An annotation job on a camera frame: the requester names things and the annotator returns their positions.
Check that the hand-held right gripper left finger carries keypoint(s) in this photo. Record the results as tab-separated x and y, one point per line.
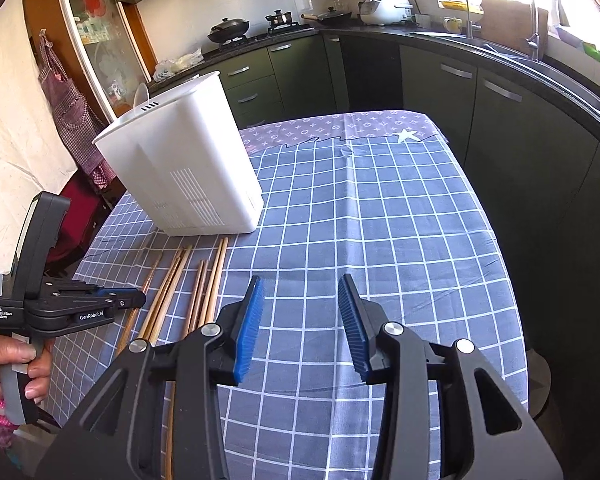
247	330

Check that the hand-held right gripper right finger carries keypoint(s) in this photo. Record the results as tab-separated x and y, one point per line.
352	330

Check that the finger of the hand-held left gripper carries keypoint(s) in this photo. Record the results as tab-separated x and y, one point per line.
130	301
70	287

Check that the row of wooden chopsticks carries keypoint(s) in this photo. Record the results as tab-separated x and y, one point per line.
215	280

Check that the white plastic utensil holder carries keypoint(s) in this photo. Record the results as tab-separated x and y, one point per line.
180	160

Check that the dark red chair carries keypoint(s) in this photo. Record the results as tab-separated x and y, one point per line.
75	220

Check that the blue checked tablecloth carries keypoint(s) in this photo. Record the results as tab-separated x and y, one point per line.
380	235

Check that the white hanging cloth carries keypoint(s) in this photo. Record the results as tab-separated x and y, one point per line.
10	135

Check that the purple checked apron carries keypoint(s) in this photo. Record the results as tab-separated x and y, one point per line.
65	105

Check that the white spoon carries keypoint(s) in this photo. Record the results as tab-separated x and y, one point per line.
140	96

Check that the grey round stool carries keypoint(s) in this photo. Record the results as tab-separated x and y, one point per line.
540	385

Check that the glass sliding door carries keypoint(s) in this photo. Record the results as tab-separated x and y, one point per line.
100	50

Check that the purple patterned cloth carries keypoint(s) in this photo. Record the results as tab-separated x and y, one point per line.
330	127

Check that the white plastic bags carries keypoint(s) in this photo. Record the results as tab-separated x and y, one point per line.
177	65

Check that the green base cabinets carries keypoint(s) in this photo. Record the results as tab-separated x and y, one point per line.
505	110

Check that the black wok with lid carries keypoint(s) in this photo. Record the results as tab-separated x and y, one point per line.
228	29

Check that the black gas stove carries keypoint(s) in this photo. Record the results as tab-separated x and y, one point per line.
260	37

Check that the steel sink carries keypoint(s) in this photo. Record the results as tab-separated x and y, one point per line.
480	42

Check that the yellow green mug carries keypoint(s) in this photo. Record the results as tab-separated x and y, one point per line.
451	24

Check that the white rice cooker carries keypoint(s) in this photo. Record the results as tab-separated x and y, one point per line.
385	9

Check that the small steel faucet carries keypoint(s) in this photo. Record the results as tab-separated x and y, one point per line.
469	20

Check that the yellow cloth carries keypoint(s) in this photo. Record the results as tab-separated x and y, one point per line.
460	6

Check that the tall steel faucet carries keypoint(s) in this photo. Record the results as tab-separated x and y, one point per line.
534	40

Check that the wooden cutting board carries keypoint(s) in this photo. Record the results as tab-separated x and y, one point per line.
505	20

